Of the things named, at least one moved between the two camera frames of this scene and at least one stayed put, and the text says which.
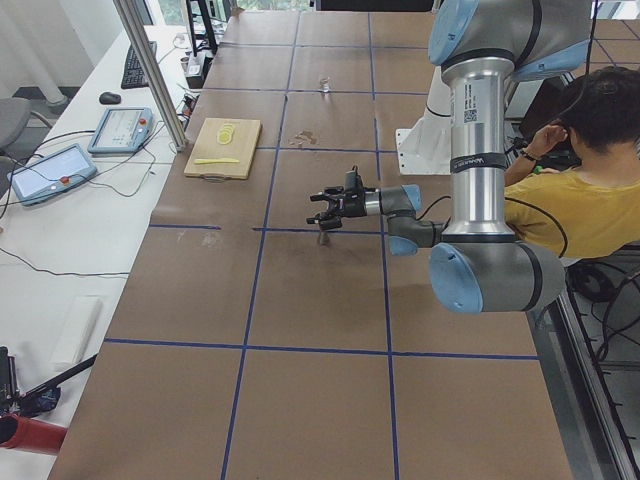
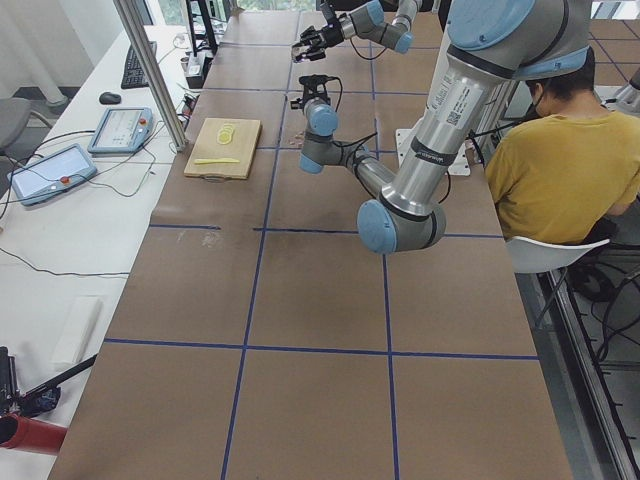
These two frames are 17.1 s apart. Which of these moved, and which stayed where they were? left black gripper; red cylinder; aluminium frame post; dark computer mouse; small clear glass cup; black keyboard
Moved: left black gripper; small clear glass cup
Stayed: aluminium frame post; red cylinder; black keyboard; dark computer mouse
